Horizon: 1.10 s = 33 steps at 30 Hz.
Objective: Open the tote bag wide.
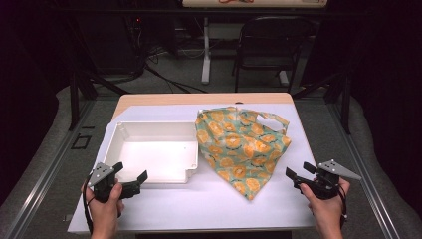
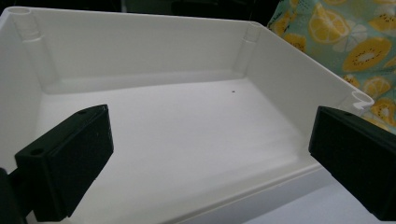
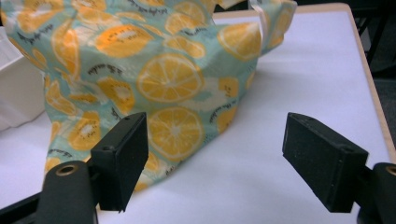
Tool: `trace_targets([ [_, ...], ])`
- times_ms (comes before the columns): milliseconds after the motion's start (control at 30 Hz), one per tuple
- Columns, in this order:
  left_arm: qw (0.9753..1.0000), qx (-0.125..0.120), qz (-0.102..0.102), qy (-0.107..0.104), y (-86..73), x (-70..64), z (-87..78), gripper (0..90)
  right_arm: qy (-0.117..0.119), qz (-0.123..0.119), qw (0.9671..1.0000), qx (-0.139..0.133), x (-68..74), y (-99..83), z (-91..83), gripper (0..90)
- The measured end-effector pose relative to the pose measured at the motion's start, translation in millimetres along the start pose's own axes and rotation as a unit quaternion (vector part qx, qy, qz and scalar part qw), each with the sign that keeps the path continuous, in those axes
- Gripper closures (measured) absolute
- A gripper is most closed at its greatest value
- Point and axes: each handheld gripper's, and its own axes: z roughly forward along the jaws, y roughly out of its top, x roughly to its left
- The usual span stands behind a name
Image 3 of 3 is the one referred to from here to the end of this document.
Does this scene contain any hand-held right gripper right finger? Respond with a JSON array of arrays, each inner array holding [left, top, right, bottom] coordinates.
[[281, 112, 370, 214]]

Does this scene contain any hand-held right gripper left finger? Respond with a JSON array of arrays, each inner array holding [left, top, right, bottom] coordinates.
[[90, 112, 149, 213]]

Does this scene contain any lemon print shopping bag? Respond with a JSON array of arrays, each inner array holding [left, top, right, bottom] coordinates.
[[0, 0, 298, 192]]

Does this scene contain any white plastic tray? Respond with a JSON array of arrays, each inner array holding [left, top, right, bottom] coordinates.
[[0, 26, 48, 133]]

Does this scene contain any white table sheet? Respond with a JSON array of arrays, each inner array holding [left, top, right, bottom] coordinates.
[[0, 11, 392, 224]]

